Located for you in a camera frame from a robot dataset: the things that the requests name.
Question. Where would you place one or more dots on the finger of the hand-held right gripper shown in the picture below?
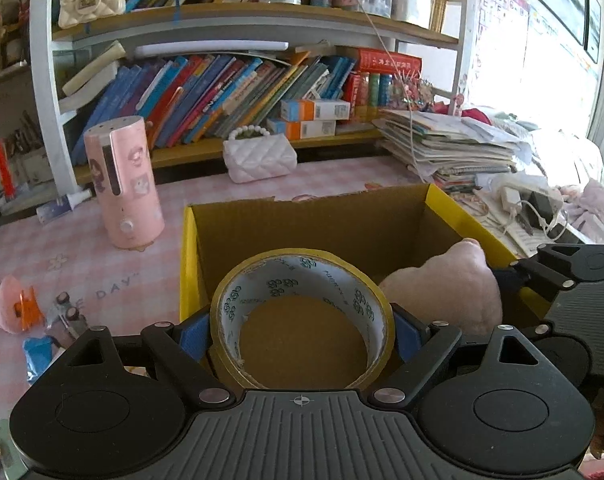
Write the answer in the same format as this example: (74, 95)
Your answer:
(539, 334)
(542, 265)

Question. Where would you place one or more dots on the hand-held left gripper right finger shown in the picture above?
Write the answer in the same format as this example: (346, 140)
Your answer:
(407, 335)

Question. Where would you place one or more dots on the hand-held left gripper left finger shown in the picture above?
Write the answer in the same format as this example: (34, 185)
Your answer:
(194, 335)

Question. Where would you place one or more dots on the pink plush toy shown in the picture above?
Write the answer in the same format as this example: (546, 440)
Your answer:
(442, 285)

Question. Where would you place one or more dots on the yellow tape roll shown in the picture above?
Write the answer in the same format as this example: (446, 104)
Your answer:
(262, 280)

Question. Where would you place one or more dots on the yellow cardboard box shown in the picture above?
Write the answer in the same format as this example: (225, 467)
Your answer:
(307, 220)

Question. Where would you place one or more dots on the blue packet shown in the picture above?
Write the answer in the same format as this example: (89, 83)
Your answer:
(37, 357)

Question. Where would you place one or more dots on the open booklet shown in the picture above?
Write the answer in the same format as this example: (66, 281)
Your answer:
(532, 240)

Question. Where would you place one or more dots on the black charger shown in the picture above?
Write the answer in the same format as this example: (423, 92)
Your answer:
(544, 207)

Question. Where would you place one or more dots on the white charger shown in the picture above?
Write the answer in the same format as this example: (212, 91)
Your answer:
(511, 199)

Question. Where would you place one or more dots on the pink fluffy cloth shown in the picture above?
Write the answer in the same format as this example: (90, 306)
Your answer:
(597, 200)

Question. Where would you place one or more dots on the stack of papers and notebooks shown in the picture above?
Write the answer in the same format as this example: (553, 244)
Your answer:
(447, 145)

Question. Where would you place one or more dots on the pink cylindrical humidifier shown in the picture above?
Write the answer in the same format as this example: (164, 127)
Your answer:
(126, 185)

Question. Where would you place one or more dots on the orange hair claw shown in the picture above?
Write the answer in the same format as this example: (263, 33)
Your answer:
(29, 310)

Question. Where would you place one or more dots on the red pink cloth item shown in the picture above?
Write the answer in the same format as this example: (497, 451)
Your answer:
(469, 112)

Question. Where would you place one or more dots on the white quilted purse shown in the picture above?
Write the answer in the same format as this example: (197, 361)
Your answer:
(259, 157)

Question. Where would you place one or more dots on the pink shell toy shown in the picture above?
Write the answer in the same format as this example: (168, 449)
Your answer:
(1, 305)

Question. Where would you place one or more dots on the colourful card set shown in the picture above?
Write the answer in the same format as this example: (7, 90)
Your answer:
(407, 92)

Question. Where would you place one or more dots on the orange white carton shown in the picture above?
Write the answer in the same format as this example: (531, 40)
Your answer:
(314, 110)
(302, 130)

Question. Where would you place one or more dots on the row of leaning colourful books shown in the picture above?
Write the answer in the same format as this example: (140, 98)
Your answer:
(216, 95)

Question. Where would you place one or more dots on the small dark framed picture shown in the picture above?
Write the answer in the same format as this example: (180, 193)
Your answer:
(593, 25)

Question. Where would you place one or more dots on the thick red book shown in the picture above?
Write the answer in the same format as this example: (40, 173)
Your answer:
(357, 90)

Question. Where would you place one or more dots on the red dictionary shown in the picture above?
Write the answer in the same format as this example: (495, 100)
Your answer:
(389, 61)

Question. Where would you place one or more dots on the red marker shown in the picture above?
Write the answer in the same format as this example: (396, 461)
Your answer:
(2, 165)

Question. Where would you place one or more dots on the cream book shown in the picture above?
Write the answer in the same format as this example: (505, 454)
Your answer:
(94, 67)

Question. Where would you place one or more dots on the rolled white paper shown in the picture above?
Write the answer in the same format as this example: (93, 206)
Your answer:
(206, 48)

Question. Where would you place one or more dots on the white pen holder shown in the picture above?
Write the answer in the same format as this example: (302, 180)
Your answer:
(413, 7)

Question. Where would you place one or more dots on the white bookshelf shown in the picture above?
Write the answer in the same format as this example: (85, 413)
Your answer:
(44, 85)

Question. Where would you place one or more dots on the wall poster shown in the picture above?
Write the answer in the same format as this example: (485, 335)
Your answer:
(502, 15)

